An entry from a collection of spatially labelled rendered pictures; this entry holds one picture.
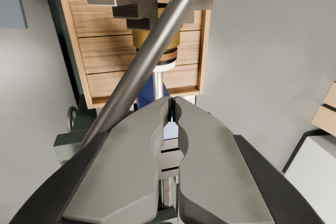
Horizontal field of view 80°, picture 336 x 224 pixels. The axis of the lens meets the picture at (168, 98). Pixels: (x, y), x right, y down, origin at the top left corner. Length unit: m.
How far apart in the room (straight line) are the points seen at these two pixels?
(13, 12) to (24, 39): 0.84
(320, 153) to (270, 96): 0.91
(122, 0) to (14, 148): 1.89
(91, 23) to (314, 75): 2.20
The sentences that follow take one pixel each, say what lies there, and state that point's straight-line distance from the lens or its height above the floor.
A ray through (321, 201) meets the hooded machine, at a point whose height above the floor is 0.55.
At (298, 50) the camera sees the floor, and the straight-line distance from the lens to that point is 2.17.
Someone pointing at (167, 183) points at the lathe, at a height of 0.86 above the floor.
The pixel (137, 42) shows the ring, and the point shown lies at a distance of 0.35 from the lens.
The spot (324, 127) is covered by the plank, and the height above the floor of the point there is 0.13.
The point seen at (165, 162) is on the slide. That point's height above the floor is 0.97.
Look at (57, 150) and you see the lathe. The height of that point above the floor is 0.93.
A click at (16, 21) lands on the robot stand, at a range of 0.75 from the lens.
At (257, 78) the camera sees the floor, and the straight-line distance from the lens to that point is 2.01.
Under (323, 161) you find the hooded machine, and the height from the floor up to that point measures 0.35.
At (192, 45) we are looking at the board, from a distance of 0.61.
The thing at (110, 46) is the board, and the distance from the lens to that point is 0.58.
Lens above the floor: 1.44
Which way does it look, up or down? 57 degrees down
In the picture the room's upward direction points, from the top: 155 degrees clockwise
